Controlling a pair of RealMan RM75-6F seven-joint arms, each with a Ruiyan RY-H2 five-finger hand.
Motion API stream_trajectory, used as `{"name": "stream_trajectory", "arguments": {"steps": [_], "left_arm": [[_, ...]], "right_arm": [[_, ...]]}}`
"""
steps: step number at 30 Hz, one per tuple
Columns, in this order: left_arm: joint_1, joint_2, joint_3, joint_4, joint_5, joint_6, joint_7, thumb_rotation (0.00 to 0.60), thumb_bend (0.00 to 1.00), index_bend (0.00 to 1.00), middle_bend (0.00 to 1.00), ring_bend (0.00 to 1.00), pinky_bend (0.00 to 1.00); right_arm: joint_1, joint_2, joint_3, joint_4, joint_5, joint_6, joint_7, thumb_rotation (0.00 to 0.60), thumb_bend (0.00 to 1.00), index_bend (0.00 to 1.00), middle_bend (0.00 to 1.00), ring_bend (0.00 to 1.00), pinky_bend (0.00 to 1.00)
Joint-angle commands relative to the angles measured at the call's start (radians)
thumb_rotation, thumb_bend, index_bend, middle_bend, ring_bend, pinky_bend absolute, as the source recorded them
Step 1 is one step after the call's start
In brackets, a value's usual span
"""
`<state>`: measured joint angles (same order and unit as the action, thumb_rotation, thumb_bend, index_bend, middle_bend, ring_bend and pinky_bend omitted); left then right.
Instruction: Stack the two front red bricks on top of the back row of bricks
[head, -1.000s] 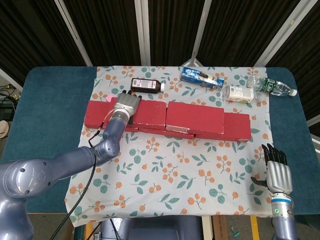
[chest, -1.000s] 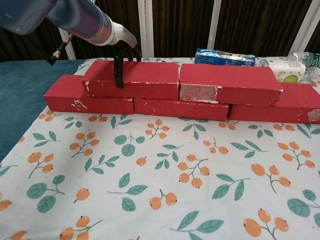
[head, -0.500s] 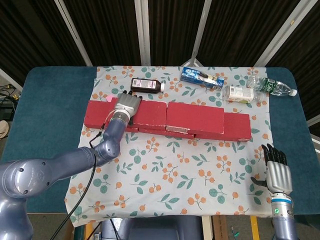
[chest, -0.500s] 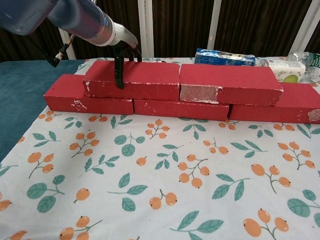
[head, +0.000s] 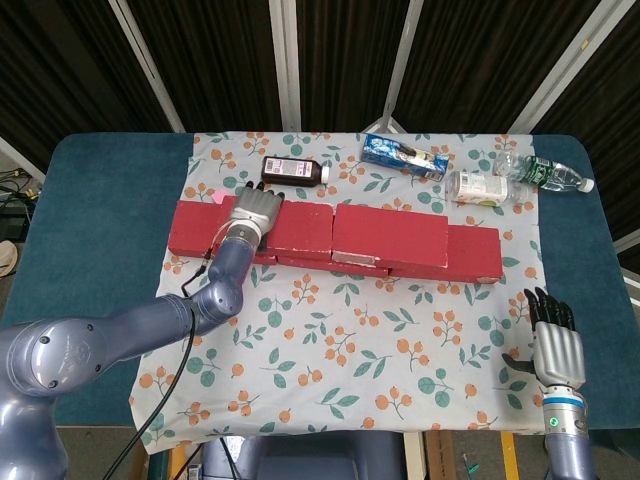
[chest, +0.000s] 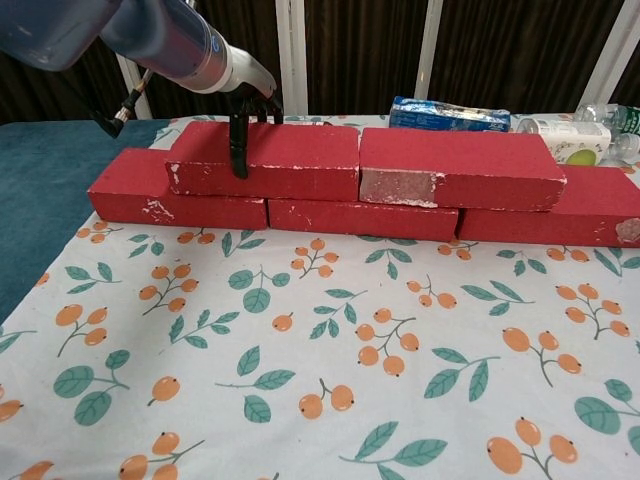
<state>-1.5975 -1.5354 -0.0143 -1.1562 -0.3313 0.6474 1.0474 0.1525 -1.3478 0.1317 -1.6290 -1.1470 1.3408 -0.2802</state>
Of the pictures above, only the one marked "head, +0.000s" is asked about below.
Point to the blue toothpaste box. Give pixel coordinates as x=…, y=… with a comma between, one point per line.
x=390, y=152

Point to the small pink cube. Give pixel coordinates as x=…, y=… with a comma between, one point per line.
x=218, y=196

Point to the floral fruit print tablecloth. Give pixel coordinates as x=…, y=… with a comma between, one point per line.
x=320, y=350

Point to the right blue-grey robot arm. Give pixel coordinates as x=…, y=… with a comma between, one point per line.
x=570, y=440

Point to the dark pleated backdrop curtain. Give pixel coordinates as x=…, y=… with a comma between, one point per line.
x=225, y=60

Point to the brown medicine bottle white cap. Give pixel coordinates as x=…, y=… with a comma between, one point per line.
x=292, y=171

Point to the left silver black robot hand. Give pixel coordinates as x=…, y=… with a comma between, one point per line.
x=256, y=207

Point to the blue-grey robot torso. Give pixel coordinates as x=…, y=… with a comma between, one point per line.
x=310, y=457

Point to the beige hat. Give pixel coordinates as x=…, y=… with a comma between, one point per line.
x=6, y=257

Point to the red block with worn end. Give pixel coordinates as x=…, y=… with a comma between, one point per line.
x=390, y=232

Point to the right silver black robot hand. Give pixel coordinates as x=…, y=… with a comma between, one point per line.
x=560, y=350

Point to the white metal frame post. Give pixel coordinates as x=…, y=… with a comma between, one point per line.
x=286, y=65
x=149, y=65
x=401, y=60
x=558, y=65

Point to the red block with chipped corner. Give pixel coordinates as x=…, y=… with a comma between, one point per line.
x=475, y=252

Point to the clear bottle with white label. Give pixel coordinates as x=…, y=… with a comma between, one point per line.
x=475, y=187

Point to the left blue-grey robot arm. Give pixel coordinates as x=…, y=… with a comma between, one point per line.
x=125, y=330

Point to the clear bottle with green label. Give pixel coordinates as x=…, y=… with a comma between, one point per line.
x=540, y=170

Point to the teal table cover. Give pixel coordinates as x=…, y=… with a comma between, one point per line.
x=100, y=200

